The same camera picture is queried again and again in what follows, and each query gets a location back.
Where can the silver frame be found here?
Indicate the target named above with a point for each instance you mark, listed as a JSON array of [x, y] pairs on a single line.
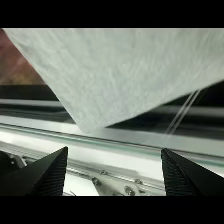
[[126, 181]]

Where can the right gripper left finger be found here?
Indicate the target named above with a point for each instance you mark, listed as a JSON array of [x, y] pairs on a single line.
[[46, 176]]

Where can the grey T-shirt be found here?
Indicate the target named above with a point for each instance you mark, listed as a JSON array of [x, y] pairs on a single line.
[[120, 73]]

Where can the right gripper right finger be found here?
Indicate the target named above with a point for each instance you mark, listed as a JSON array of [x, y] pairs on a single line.
[[186, 178]]

